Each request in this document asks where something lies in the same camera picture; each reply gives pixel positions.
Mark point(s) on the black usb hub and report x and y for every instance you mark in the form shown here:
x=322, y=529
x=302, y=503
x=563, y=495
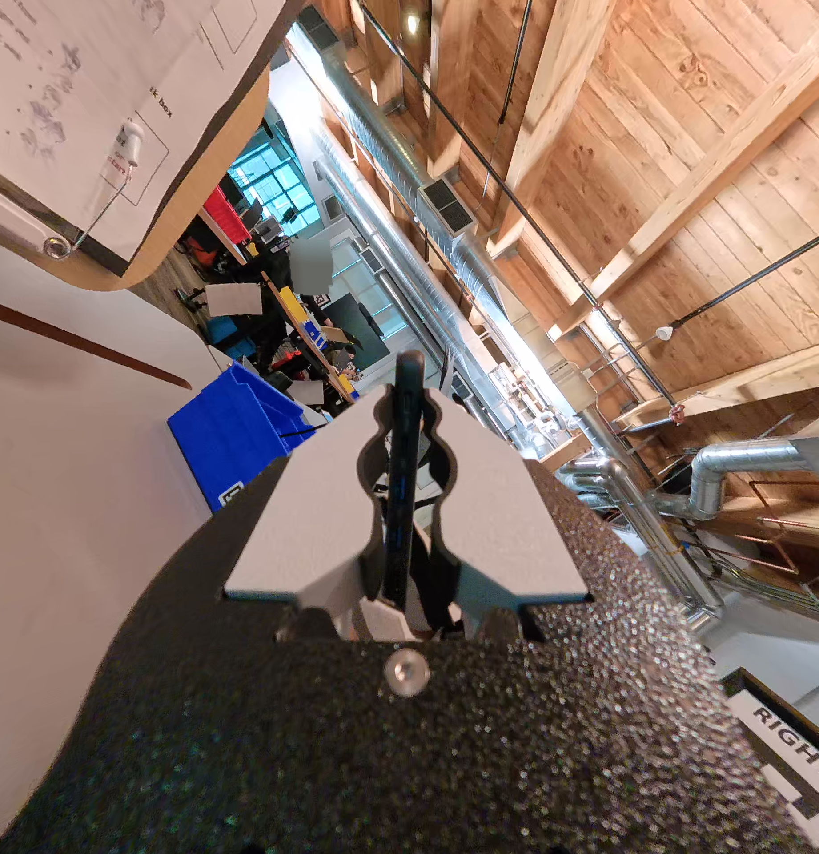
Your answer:
x=404, y=467

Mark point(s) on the metal air vent grille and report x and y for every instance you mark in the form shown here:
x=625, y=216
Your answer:
x=447, y=205

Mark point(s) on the white banner with metal eyelet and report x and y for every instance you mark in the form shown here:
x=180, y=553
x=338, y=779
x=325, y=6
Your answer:
x=9, y=213

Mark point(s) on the blue plastic bin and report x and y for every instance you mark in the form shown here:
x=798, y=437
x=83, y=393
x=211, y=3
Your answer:
x=229, y=433

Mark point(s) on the silver bent pipes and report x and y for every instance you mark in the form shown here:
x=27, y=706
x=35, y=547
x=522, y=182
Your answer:
x=623, y=494

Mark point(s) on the long black ceiling rod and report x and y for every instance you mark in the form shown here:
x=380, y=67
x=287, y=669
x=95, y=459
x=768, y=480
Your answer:
x=489, y=160

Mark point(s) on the large silver ventilation duct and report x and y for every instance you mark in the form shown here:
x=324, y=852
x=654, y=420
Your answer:
x=383, y=127

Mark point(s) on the yellow box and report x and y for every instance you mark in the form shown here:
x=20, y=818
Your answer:
x=291, y=305

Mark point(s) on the short black ceiling rod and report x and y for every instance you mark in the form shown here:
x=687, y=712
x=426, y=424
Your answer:
x=756, y=277

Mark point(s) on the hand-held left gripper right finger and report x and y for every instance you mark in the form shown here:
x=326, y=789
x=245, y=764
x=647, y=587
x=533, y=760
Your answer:
x=509, y=520

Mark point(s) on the silver elbow duct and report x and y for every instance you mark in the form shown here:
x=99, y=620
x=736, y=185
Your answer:
x=729, y=467

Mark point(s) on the white printed paper sheet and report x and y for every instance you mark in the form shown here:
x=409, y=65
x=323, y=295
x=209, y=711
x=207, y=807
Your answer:
x=83, y=67

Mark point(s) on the wooden round-cornered table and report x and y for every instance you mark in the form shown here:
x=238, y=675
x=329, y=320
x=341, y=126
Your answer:
x=183, y=220

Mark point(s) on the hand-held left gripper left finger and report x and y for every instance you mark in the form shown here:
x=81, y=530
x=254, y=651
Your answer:
x=303, y=520

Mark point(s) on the large paned window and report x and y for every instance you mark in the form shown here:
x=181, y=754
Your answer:
x=276, y=183

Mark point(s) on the slim silver ventilation duct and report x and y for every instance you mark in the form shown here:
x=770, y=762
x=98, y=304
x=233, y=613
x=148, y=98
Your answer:
x=383, y=267

